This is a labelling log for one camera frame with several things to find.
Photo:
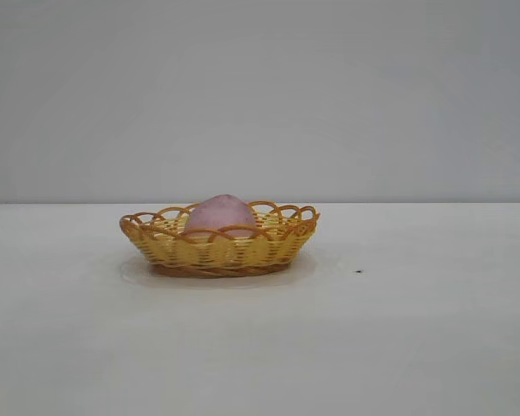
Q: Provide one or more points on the pink peach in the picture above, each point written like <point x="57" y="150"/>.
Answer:
<point x="223" y="214"/>

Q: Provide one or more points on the yellow woven wicker basket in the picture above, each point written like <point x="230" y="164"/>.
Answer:
<point x="242" y="255"/>

